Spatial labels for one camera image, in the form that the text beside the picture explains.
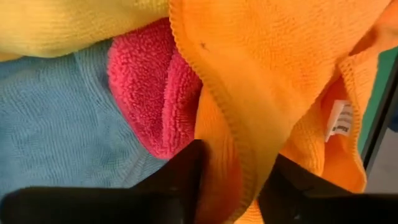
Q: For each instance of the yellow microfiber towel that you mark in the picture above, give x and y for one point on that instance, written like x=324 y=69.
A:
x=77 y=25

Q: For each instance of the blue microfiber towel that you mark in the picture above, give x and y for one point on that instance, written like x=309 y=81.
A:
x=56 y=124

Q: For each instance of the orange microfiber towel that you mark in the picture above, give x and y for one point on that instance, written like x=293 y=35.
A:
x=264 y=62

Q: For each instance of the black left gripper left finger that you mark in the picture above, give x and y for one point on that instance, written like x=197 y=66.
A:
x=124 y=205

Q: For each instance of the pink microfiber towel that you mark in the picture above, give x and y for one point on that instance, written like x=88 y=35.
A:
x=140 y=93

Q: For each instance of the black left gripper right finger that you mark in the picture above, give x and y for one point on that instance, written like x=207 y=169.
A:
x=311 y=205

